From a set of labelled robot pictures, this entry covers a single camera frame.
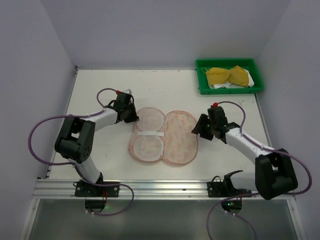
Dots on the floral mesh laundry bag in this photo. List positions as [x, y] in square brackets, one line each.
[164, 137]

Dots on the yellow bra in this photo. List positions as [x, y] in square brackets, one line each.
[225, 75]

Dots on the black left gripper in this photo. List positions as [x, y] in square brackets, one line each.
[130, 114]

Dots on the white bra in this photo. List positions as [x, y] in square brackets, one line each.
[222, 85]

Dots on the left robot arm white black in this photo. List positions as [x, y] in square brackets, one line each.
[76, 136]

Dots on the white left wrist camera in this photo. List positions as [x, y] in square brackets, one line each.
[128, 92]

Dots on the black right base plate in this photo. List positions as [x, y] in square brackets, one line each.
[217, 189]

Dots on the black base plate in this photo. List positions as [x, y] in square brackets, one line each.
[86, 190]
[217, 189]

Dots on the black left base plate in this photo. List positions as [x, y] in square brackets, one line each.
[86, 190]

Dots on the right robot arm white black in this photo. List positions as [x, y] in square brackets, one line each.
[273, 174]

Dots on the green plastic tray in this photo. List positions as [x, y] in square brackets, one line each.
[221, 76]

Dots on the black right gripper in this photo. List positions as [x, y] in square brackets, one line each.
[203, 127]

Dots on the aluminium mounting rail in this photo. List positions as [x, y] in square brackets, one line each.
[62, 189]

